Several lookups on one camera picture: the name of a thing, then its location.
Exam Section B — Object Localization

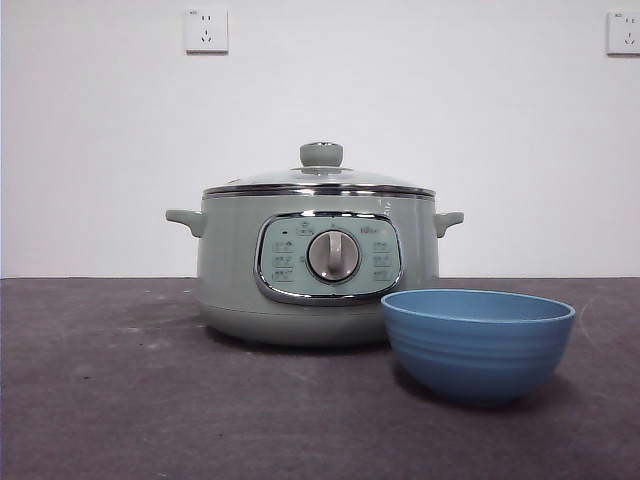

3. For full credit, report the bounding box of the glass lid with green knob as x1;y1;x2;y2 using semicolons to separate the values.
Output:
202;141;435;199

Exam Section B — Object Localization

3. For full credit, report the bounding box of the pale green electric steamer pot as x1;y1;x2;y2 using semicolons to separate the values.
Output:
165;187;465;347

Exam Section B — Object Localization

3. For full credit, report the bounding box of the blue ribbed bowl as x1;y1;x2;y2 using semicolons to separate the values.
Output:
380;288;577;407

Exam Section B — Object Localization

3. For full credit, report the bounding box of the white wall socket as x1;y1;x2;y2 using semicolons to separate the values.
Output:
605;10;640;56
183;7;231;55

